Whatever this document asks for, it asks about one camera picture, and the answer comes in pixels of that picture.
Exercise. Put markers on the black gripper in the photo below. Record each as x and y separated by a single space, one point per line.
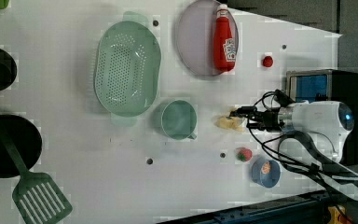
260 120

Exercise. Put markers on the yellow plush peeled banana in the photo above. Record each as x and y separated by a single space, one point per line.
230 123

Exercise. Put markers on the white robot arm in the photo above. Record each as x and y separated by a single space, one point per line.
312 141

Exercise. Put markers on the green mug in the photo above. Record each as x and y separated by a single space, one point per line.
179 120

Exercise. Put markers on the red plush strawberry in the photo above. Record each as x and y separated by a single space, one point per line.
244 154

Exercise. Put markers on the orange slice toy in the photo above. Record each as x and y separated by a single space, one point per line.
266 168

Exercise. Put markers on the silver black toaster oven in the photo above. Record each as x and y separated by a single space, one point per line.
329 85

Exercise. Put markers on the small red round toy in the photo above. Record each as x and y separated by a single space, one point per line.
267 61

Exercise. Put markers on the blue bowl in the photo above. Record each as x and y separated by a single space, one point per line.
266 180

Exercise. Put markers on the red plush ketchup bottle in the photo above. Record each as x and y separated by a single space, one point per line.
224 46

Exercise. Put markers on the green perforated colander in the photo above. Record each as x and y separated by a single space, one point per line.
127 69

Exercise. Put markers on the green slotted spatula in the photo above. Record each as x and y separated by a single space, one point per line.
37 196

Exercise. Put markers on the black round pan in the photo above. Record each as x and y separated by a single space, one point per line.
19 137

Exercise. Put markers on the lime green object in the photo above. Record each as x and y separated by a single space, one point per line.
4 4

